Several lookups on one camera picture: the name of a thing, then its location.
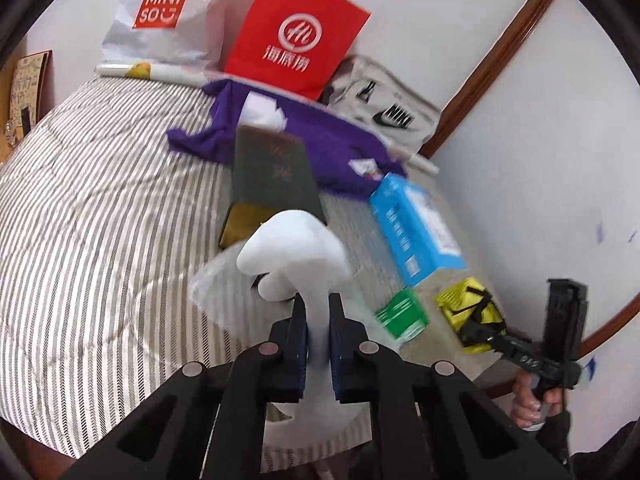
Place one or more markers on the person's right hand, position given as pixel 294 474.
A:
pixel 525 405

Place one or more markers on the blue tissue pack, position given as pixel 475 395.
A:
pixel 400 230

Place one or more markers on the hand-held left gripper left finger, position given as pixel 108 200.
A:
pixel 295 355

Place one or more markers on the white plastic shopping bag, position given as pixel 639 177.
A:
pixel 125 45

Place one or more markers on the grey sling bag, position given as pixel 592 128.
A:
pixel 400 92

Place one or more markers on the red paper bag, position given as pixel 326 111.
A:
pixel 260 25

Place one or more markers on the person's right forearm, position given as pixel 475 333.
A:
pixel 555 435

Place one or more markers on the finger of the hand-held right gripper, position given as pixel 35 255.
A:
pixel 482 336

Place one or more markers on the white tissue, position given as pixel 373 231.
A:
pixel 262 110

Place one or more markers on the green tissue packet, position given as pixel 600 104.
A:
pixel 400 317

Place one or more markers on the dark green tea box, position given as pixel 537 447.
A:
pixel 270 175

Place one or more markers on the brown wooden door frame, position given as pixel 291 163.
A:
pixel 500 55

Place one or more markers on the clear plastic bag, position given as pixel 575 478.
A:
pixel 220 290

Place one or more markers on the striped mattress pad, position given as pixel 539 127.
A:
pixel 100 210

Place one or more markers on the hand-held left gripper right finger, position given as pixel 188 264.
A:
pixel 340 355

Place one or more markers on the brown patterned board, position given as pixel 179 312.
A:
pixel 30 90

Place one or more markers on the purple towel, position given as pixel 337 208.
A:
pixel 320 135

